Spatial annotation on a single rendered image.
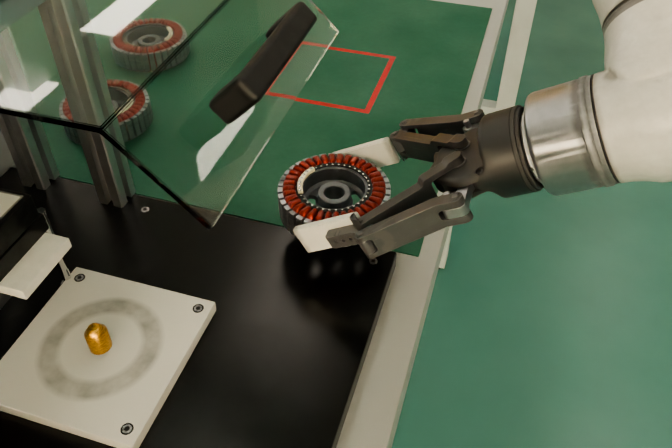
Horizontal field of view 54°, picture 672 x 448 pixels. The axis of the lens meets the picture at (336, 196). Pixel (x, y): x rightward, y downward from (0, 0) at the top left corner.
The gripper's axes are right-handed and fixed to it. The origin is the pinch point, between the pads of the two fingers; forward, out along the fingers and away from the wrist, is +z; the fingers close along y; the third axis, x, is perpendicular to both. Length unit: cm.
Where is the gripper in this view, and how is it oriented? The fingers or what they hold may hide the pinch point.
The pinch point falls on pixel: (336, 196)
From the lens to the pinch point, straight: 66.5
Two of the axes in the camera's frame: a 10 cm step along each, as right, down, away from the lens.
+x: -4.8, -7.5, -4.6
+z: -8.3, 2.1, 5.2
